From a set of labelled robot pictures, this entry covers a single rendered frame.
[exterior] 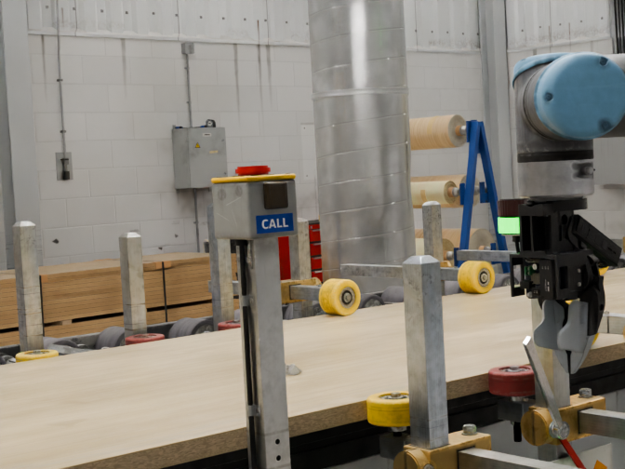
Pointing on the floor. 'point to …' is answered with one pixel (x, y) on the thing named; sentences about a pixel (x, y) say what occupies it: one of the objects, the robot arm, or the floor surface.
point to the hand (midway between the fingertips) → (574, 361)
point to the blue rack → (475, 135)
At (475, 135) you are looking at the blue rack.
